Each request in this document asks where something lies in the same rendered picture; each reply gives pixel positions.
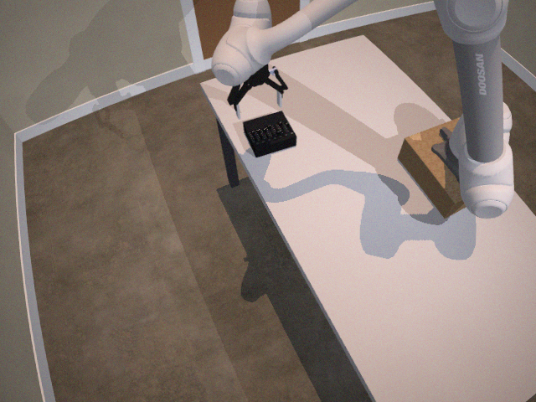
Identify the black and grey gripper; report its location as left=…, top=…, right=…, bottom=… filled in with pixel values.
left=227, top=64, right=288, bottom=119

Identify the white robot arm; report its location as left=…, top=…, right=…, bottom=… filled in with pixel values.
left=211, top=0, right=514, bottom=219

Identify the black lighting desk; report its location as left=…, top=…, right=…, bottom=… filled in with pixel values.
left=243, top=111, right=296, bottom=157

